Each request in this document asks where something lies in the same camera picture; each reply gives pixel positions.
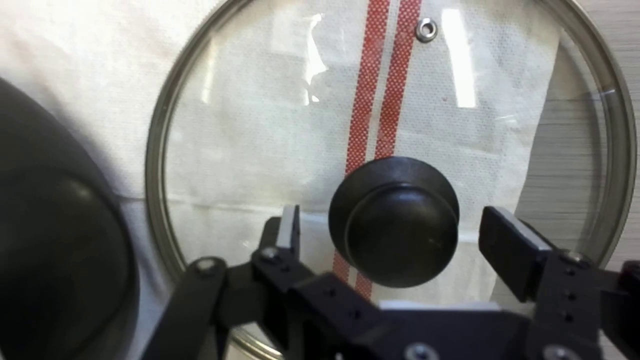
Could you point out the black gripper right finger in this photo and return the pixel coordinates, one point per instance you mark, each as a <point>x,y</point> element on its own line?
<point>541,281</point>

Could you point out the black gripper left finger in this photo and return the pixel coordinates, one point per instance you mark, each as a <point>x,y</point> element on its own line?
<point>277,262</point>

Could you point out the glass pot lid black knob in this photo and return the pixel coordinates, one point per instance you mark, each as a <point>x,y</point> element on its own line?
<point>390,125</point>

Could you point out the black cooking pot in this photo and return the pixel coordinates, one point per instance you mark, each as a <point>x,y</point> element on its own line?
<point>67,268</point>

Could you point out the white red-striped kitchen towel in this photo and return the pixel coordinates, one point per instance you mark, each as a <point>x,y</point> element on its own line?
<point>99,68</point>

